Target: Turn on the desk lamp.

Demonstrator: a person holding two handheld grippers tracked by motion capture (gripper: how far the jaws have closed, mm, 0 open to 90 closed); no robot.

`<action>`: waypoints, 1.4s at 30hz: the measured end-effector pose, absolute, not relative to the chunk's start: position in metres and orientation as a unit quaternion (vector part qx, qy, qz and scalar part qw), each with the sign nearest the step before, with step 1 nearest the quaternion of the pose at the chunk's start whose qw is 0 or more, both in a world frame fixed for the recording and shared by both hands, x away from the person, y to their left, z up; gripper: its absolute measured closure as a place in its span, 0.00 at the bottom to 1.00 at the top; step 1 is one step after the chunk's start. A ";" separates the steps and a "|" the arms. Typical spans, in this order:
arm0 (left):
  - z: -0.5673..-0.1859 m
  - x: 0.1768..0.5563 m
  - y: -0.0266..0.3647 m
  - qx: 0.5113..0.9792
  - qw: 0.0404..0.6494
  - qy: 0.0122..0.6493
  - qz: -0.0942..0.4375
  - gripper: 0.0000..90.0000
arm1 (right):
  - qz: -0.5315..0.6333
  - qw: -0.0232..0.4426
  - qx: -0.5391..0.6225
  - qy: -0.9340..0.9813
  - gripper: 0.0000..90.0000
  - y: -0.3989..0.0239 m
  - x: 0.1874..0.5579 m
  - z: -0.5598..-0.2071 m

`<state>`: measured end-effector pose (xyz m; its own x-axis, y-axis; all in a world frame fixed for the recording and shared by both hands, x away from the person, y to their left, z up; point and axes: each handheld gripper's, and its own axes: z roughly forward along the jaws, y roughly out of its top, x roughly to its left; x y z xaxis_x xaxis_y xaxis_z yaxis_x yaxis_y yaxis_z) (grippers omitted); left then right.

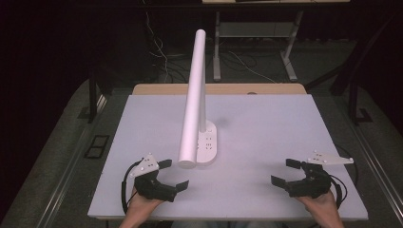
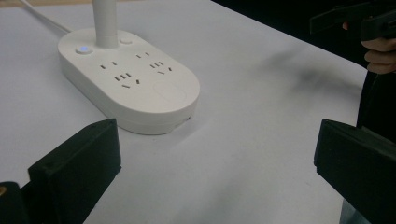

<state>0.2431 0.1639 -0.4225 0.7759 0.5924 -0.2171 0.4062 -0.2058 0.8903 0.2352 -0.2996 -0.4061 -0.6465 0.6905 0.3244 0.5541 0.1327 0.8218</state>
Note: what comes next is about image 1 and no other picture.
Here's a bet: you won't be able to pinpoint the person's pants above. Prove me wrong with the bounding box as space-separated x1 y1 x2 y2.
170 219 283 228

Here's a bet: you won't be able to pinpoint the thin white floor cable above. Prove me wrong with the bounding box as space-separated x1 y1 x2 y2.
144 11 188 84

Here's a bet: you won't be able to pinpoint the metal floor rail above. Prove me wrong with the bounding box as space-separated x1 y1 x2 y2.
343 113 403 219
35 124 96 228

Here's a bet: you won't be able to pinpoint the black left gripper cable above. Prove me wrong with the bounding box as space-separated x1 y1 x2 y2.
121 160 143 215

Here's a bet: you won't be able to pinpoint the long white floor cable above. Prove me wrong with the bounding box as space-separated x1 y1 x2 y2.
227 50 278 85

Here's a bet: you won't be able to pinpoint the white foam mat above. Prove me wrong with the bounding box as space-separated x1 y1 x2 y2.
87 93 370 221

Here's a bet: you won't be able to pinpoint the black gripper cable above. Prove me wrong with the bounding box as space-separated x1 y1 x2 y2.
328 143 359 210
121 160 143 215

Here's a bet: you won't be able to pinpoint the black floor socket frame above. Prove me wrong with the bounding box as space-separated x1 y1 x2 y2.
83 134 110 160

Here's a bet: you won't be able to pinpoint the person's left hand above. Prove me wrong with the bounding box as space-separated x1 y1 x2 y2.
125 186 164 220

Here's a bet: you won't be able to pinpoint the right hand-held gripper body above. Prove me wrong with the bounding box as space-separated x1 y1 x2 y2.
284 150 355 200

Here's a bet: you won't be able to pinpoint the grey metal table frame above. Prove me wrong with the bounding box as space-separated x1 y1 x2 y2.
212 10 304 83

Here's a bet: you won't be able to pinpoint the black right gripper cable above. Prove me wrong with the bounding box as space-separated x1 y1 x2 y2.
328 143 359 210

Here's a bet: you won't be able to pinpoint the white desk lamp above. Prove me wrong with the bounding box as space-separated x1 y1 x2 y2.
177 28 219 169

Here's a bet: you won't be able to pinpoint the person's right hand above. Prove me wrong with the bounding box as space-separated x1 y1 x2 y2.
296 190 340 220

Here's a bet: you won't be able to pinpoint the wooden table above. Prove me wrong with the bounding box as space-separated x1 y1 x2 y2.
131 83 308 96

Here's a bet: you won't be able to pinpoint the black stand leg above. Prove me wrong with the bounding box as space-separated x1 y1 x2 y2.
347 80 375 125

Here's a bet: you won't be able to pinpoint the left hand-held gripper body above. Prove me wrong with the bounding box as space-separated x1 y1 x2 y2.
128 153 177 202

